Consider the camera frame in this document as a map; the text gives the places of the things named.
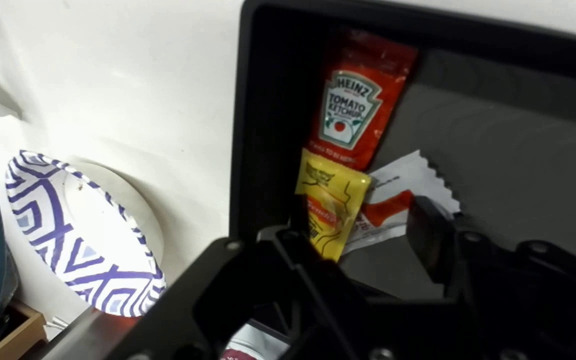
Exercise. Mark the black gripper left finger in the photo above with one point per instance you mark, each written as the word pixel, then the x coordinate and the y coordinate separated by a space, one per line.
pixel 298 216

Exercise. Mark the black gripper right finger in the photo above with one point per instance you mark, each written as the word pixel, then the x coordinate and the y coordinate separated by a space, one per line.
pixel 432 236

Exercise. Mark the yellow mustard sachet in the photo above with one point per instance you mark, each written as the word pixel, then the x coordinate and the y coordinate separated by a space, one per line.
pixel 334 197

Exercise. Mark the black plastic container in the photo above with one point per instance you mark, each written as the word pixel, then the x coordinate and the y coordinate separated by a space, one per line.
pixel 489 102

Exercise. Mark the white and red sachet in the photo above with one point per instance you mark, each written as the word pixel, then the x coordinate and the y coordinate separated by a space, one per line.
pixel 386 206

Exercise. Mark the coffee pod cup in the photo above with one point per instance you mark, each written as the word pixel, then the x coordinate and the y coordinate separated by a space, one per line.
pixel 254 342

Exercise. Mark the red Heinz ketchup sachet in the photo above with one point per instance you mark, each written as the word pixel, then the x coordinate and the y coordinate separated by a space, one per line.
pixel 364 81

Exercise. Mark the empty blue patterned paper plate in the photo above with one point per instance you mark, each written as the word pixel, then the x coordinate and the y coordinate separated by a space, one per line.
pixel 92 228

